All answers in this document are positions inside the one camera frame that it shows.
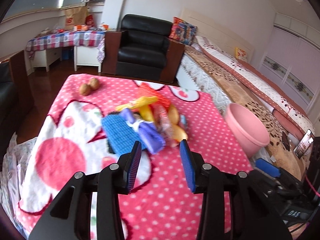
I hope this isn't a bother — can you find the white wardrobe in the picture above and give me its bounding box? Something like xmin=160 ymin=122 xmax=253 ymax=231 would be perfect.
xmin=260 ymin=14 xmax=319 ymax=124

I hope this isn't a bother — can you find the pink plastic trash bin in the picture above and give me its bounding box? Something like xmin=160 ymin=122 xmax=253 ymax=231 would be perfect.
xmin=225 ymin=103 xmax=270 ymax=158

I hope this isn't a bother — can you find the walnut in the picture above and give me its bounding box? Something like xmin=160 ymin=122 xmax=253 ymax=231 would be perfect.
xmin=88 ymin=78 xmax=100 ymax=90
xmin=79 ymin=83 xmax=91 ymax=96

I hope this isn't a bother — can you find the brown paper bag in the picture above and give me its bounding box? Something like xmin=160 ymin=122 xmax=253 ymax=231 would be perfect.
xmin=65 ymin=6 xmax=88 ymax=30

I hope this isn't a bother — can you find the bed with brown sheet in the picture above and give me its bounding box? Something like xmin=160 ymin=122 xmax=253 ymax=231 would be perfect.
xmin=177 ymin=8 xmax=309 ymax=179

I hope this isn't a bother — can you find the plaid tablecloth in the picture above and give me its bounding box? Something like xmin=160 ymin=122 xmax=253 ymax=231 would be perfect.
xmin=25 ymin=30 xmax=105 ymax=59

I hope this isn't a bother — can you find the purple plastic wrapper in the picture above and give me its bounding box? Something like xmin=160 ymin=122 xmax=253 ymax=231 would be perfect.
xmin=120 ymin=108 xmax=165 ymax=154

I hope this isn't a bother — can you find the colourful patterned cushion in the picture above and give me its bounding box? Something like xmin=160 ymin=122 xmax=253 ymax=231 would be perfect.
xmin=169 ymin=17 xmax=197 ymax=46

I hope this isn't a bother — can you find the smartphone on bed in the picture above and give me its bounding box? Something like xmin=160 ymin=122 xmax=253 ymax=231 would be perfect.
xmin=293 ymin=129 xmax=315 ymax=159

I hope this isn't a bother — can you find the red foam fruit net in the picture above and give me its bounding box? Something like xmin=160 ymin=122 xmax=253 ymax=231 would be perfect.
xmin=137 ymin=83 xmax=172 ymax=111

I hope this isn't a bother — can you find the black leather armchair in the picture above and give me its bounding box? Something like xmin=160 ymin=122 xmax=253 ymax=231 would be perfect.
xmin=101 ymin=14 xmax=185 ymax=83

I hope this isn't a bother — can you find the yellow red pillow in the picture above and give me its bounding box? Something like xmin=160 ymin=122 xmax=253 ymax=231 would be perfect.
xmin=235 ymin=47 xmax=248 ymax=62

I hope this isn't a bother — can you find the blue foam fruit net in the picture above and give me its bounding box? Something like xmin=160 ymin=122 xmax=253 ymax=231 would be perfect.
xmin=101 ymin=114 xmax=146 ymax=156

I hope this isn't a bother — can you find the pink polka dot blanket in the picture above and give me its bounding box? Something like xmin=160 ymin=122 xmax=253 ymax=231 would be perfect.
xmin=16 ymin=74 xmax=251 ymax=239

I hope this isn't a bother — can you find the yellow foam fruit net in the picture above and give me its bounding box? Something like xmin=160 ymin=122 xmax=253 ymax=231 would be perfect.
xmin=116 ymin=96 xmax=158 ymax=122

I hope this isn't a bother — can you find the light blue wrapper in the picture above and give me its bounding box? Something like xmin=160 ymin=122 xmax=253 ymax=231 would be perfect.
xmin=179 ymin=114 xmax=188 ymax=131

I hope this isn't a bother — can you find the white pink floral quilt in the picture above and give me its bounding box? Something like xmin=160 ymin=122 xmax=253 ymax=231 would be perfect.
xmin=195 ymin=36 xmax=315 ymax=133

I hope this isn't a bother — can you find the black remote on bed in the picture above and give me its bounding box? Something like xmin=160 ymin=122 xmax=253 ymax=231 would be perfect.
xmin=281 ymin=132 xmax=290 ymax=151

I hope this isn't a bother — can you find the white desk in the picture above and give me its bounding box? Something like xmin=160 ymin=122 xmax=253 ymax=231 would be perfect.
xmin=30 ymin=46 xmax=102 ymax=73

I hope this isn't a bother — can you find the red gift bag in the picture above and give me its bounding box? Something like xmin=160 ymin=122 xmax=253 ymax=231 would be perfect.
xmin=85 ymin=14 xmax=94 ymax=28

